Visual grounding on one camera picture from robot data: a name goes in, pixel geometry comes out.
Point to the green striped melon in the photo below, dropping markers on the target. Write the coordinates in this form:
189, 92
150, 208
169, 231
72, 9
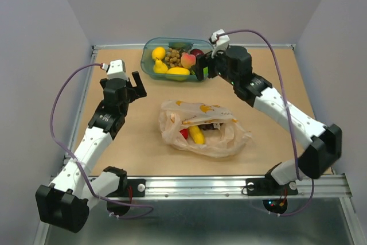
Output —
200, 71

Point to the aluminium front rail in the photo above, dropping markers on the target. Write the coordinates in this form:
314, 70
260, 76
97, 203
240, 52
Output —
235, 187

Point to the yellow mango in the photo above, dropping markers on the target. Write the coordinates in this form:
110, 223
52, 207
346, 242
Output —
177, 74

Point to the yellow lemon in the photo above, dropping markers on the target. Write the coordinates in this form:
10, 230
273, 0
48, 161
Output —
158, 53

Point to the yellow pear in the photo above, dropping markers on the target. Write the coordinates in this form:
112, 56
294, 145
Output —
160, 67

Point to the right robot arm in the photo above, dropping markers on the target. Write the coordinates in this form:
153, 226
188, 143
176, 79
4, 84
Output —
322, 144

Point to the teal plastic basket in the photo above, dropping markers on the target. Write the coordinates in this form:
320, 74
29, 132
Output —
147, 63

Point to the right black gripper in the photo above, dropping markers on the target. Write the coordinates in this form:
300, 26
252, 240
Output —
208, 59

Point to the translucent orange plastic bag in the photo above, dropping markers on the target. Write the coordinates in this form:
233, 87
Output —
176, 115

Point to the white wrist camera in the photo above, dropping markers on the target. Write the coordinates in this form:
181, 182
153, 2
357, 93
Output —
114, 69
220, 41

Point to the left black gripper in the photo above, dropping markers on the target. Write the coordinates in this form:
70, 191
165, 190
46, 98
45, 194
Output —
140, 92

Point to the wrinkled yellow fruit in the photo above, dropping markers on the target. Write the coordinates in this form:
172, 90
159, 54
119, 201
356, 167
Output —
197, 135

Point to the dark red apple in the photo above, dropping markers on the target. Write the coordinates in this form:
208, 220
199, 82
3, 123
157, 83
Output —
196, 52

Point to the brown longan bunch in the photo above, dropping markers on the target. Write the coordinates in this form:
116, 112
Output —
173, 58

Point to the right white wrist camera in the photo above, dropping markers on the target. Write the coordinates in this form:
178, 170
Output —
220, 41

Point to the purple grape bunch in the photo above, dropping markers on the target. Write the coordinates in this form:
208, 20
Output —
210, 126

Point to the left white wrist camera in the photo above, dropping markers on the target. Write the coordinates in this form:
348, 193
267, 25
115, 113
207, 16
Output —
114, 69

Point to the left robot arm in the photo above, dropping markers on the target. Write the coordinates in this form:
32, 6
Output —
67, 201

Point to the small red fruit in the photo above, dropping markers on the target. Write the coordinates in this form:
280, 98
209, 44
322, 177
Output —
185, 133

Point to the pink peach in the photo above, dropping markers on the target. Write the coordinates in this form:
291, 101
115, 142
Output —
188, 60

